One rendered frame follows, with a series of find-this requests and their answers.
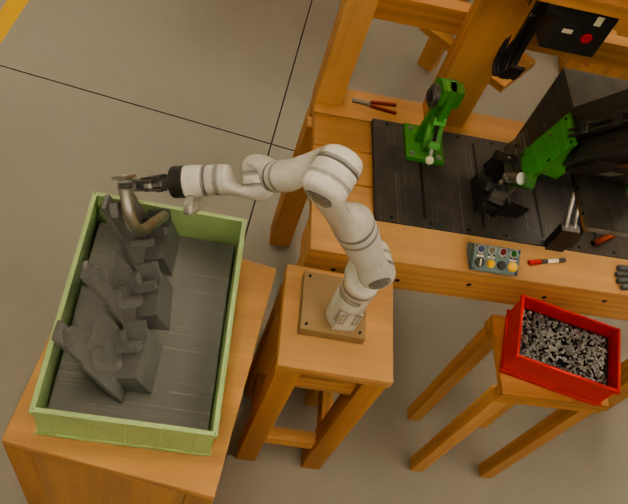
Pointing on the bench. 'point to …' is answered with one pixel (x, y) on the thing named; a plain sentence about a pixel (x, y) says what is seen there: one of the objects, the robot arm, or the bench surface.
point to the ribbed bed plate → (516, 153)
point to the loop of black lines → (518, 45)
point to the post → (335, 83)
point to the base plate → (473, 150)
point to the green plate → (550, 150)
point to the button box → (491, 258)
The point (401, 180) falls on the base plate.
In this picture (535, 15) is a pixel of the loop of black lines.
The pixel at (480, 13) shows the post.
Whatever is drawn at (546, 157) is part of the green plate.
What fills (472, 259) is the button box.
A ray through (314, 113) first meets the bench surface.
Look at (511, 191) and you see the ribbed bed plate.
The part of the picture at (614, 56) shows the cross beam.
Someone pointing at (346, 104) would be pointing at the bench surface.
